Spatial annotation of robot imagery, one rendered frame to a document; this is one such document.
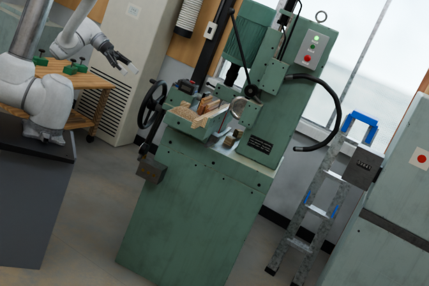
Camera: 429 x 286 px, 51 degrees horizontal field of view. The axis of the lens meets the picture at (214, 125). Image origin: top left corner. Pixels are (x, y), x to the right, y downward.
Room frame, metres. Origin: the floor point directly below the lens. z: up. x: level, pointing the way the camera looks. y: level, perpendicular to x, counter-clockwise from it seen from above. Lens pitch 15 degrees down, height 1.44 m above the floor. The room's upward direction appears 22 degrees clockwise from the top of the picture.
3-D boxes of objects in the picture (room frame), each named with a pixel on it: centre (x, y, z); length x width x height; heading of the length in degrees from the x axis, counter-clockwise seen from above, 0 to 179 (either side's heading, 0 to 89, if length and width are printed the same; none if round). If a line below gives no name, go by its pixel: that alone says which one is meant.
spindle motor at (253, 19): (2.28, 0.01, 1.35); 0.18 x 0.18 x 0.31
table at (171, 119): (2.29, 0.12, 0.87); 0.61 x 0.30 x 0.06; 170
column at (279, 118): (2.23, -0.27, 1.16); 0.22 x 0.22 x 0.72; 80
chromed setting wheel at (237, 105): (2.13, -0.09, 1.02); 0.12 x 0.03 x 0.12; 80
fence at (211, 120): (2.27, -0.02, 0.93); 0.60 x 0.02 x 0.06; 170
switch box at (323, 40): (2.08, -0.28, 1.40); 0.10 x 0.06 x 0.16; 80
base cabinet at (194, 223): (2.26, -0.10, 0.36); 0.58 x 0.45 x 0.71; 80
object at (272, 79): (2.09, -0.17, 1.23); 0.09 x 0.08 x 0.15; 80
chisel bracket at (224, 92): (2.27, 0.00, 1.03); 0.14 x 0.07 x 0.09; 80
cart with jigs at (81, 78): (3.27, 1.23, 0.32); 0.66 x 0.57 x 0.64; 160
